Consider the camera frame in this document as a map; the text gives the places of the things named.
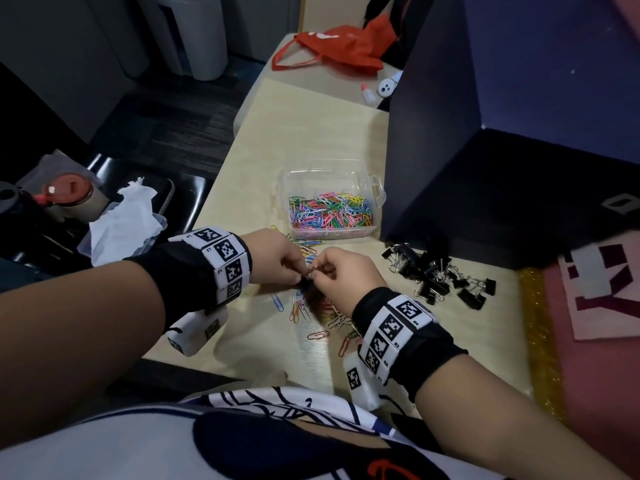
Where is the person's left hand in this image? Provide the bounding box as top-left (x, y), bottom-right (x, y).
top-left (240, 228), bottom-right (309, 286)

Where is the person's right hand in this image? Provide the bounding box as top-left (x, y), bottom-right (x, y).
top-left (306, 247), bottom-right (389, 312)

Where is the person's right forearm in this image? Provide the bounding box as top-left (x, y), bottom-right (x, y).
top-left (414, 354), bottom-right (632, 480)

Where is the person's left forearm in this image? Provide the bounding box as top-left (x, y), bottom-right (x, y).
top-left (0, 259), bottom-right (167, 451)

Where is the scatter of loose paper clips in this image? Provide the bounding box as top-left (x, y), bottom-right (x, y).
top-left (269, 225), bottom-right (365, 359)

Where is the heap of boxed coloured clips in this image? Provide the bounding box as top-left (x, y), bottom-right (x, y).
top-left (288, 192), bottom-right (375, 231)

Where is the clear plastic box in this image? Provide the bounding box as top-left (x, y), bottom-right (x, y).
top-left (278, 162), bottom-right (387, 242)

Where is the black marker wristband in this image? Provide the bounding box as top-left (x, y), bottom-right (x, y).
top-left (351, 287), bottom-right (469, 403)
top-left (125, 226), bottom-right (253, 331)

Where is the pile of black binder clips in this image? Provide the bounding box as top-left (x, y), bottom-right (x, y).
top-left (381, 242), bottom-right (497, 312)

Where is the black chair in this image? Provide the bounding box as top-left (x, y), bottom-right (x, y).
top-left (0, 154), bottom-right (212, 276)

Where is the white crumpled tissue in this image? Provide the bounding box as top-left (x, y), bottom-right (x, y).
top-left (76, 177), bottom-right (169, 268)

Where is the small white ghost toy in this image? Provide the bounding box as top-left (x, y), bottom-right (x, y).
top-left (377, 72), bottom-right (404, 99)

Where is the dark blue folding board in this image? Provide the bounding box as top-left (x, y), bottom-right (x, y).
top-left (381, 0), bottom-right (640, 271)

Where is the orange tote bag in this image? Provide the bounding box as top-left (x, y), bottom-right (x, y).
top-left (271, 14), bottom-right (402, 76)

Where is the gold glitter strip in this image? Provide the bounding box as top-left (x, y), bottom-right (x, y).
top-left (516, 267), bottom-right (569, 426)

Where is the person's white patterned shirt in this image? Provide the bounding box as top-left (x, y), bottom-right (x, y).
top-left (0, 387), bottom-right (506, 480)

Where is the white waste bin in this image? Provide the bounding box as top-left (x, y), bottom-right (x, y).
top-left (149, 0), bottom-right (229, 82)

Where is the clear plastic bag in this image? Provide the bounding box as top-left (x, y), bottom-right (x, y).
top-left (16, 149), bottom-right (103, 195)

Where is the white sign with maroon letters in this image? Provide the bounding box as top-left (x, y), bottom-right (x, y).
top-left (558, 242), bottom-right (640, 341)

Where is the pink mat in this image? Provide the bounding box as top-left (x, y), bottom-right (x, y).
top-left (542, 230), bottom-right (640, 480)

